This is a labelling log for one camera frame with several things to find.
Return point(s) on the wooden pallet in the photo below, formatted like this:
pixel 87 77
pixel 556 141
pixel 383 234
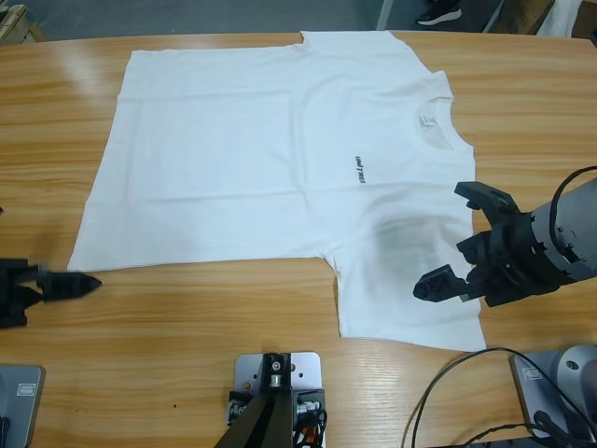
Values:
pixel 18 28

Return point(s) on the black gripper side bracket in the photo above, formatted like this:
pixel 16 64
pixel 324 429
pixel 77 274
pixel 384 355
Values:
pixel 485 193

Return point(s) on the white metal pole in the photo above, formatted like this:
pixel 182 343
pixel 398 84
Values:
pixel 383 14

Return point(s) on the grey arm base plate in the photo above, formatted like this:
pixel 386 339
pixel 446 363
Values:
pixel 23 420
pixel 524 396

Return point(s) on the brown cardboard box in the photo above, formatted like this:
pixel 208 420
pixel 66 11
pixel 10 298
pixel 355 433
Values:
pixel 517 16

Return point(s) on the dark camera post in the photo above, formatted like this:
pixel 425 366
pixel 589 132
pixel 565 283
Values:
pixel 266 429

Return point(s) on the white mount block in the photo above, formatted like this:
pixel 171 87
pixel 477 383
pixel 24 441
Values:
pixel 308 368

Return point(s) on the white bag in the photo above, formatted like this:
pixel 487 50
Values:
pixel 559 18

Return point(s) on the black clamp with silver knob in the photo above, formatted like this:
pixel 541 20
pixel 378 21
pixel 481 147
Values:
pixel 239 410
pixel 308 406

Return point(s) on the white t-shirt with black logo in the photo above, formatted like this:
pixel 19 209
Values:
pixel 233 163

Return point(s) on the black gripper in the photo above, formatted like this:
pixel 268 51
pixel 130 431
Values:
pixel 11 294
pixel 517 261

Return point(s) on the black sneaker with white sole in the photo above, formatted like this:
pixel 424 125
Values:
pixel 438 16

